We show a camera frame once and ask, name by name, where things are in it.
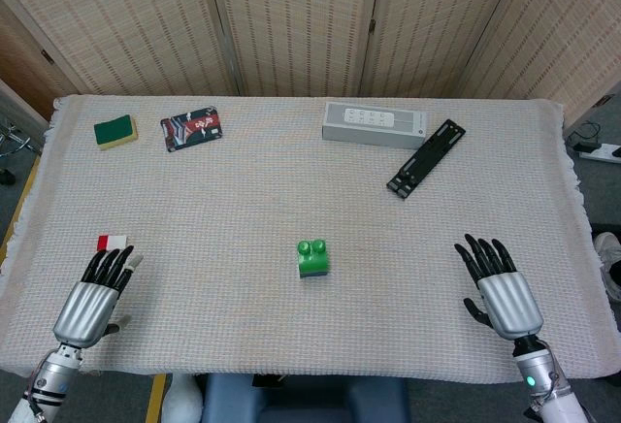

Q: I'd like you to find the white rounded robot base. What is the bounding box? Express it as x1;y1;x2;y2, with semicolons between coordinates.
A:
162;373;205;423

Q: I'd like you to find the white woven tablecloth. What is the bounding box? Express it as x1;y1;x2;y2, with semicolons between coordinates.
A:
0;94;607;379

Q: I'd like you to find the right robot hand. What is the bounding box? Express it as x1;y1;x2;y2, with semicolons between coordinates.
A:
453;233;544;342

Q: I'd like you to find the white power strip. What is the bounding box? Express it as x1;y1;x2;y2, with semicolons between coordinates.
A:
570;141;621;165

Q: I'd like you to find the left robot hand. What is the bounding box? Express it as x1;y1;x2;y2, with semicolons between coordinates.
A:
51;245;145;348

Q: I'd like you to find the black slotted metal plate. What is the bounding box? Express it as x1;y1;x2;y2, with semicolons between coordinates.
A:
386;118;468;202

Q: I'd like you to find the grey rectangular carton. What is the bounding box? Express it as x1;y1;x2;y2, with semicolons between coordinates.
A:
321;101;430;150

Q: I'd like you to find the blue padded seat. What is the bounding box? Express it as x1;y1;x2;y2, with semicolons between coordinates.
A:
201;373;411;423

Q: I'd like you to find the green and yellow sponge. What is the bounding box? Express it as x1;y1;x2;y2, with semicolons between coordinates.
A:
93;114;139;151

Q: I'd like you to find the green and blue block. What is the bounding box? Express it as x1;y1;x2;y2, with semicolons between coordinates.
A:
296;239;333;277

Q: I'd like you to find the beige folding screen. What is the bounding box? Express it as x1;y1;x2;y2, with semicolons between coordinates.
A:
0;0;621;126

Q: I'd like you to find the chrome chair base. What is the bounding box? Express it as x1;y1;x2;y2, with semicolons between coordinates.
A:
0;121;33;186

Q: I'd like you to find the white sneaker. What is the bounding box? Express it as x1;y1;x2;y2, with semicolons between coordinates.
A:
592;231;621;303

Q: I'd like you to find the patterned card box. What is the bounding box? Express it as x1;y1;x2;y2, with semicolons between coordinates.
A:
160;107;225;153

